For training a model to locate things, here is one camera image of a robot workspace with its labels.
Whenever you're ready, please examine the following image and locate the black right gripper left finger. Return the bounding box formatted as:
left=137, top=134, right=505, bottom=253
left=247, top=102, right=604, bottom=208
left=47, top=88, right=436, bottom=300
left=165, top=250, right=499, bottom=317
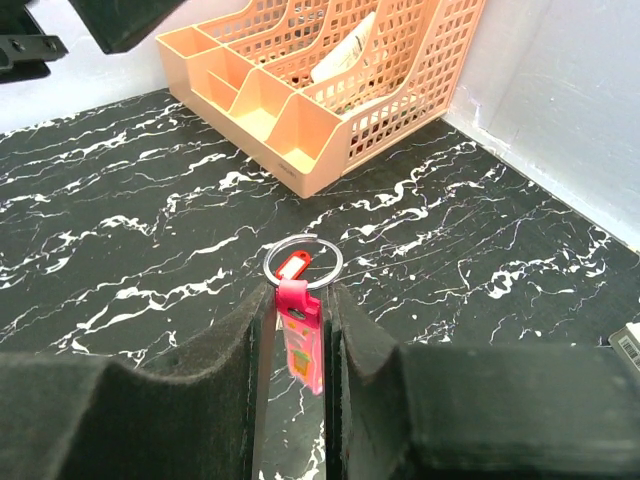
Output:
left=1, top=284, right=275, bottom=479

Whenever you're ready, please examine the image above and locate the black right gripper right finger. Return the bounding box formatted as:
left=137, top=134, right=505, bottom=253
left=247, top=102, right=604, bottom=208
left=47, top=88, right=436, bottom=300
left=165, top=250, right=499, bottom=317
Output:
left=324, top=284, right=639, bottom=479

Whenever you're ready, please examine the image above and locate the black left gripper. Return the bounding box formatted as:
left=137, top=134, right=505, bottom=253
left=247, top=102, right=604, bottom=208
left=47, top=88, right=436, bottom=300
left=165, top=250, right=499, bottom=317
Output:
left=1, top=0, right=185, bottom=83

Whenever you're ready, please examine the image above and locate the pink strap keychain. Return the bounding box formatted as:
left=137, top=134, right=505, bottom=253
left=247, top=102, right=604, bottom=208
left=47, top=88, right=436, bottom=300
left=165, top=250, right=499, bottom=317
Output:
left=275, top=280, right=324, bottom=395

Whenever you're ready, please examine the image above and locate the red key tag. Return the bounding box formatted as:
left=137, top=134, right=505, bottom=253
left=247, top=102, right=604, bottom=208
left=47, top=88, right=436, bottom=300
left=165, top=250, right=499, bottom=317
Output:
left=275, top=250, right=312, bottom=280

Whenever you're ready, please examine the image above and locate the silver metal keyring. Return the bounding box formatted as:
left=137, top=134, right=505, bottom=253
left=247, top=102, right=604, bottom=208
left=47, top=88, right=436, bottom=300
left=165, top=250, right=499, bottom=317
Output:
left=262, top=234, right=344, bottom=290

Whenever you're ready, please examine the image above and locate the orange plastic file organizer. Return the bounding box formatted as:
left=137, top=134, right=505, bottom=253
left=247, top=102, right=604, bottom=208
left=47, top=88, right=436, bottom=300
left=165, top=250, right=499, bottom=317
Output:
left=157, top=0, right=484, bottom=198

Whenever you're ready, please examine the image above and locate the white packet in organizer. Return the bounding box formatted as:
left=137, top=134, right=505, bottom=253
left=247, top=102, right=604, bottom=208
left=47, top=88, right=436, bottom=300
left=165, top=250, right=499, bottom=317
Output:
left=310, top=12, right=375, bottom=83

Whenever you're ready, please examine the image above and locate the white cardboard box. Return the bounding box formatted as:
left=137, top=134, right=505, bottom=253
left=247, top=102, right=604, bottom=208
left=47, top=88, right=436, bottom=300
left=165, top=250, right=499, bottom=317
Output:
left=609, top=322, right=640, bottom=371

